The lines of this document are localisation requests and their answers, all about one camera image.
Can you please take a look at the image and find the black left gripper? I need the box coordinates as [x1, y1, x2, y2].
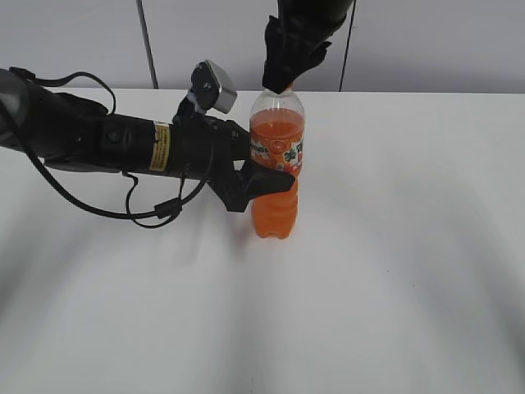
[167, 94, 295, 213]

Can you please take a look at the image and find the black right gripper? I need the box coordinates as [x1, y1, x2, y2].
[262, 0, 354, 93]

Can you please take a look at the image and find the orange Mirinda soda bottle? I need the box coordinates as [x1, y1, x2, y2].
[249, 85, 305, 239]

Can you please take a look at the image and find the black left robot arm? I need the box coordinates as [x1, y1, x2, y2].
[1, 60, 294, 213]

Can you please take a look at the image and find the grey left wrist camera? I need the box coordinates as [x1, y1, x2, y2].
[188, 59, 238, 114]

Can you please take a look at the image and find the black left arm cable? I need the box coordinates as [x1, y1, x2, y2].
[0, 71, 218, 229]

